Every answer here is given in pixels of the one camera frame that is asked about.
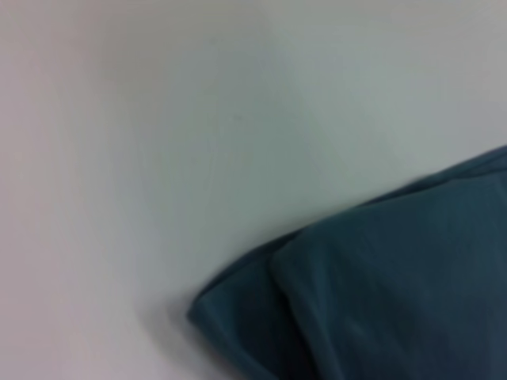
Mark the teal t-shirt with beige print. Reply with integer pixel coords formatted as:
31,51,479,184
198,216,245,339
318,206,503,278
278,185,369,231
186,145,507,380

